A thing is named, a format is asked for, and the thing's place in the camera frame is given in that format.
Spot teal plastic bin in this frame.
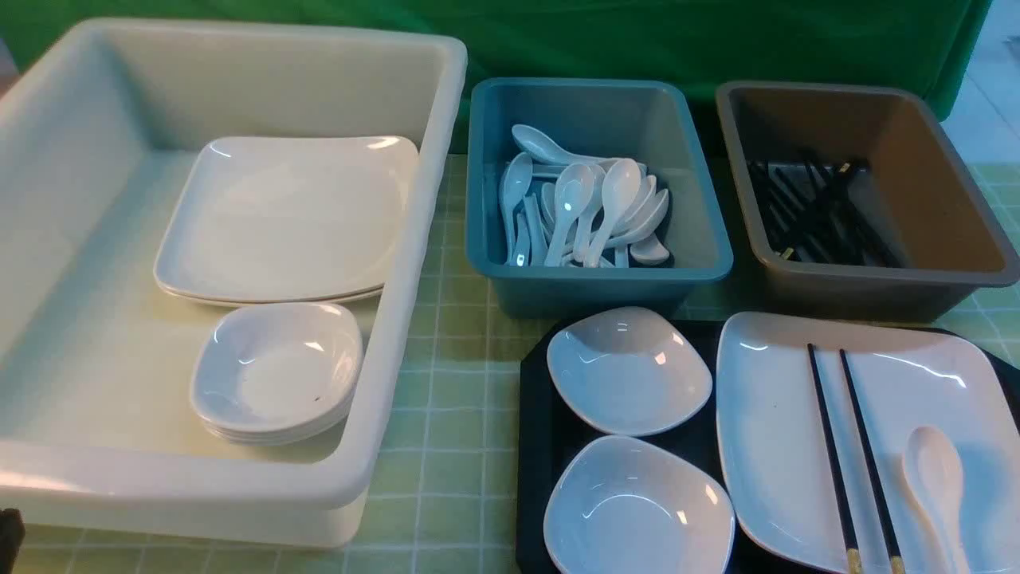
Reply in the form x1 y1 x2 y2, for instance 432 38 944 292
464 77 733 319

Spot black chopsticks pile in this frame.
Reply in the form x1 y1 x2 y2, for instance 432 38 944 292
746 147 904 268

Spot white spoons pile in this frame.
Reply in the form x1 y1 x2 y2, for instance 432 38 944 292
496 124 671 269

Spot large white square plate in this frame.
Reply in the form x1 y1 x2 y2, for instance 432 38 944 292
716 312 1019 573

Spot white bowl stack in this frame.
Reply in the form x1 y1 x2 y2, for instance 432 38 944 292
190 302 365 446

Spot large white plastic tub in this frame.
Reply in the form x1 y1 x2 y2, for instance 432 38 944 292
2 18 469 547

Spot green checkered tablecloth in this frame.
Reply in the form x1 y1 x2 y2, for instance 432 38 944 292
0 153 1020 574

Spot white square plate stack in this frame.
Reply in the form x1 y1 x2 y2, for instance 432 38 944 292
153 136 418 308

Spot grey-brown plastic bin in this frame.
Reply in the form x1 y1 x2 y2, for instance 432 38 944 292
716 81 1018 322

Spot green backdrop cloth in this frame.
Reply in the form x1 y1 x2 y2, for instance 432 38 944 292
1 1 991 147

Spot white bowl tray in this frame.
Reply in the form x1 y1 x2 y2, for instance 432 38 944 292
547 306 713 437
543 435 736 573

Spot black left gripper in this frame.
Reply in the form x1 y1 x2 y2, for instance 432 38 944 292
0 508 26 573

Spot white ceramic soup spoon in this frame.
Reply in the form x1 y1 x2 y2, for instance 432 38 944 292
902 425 972 573

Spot black chopstick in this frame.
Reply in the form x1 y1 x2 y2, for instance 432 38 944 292
806 343 863 574
838 348 906 574

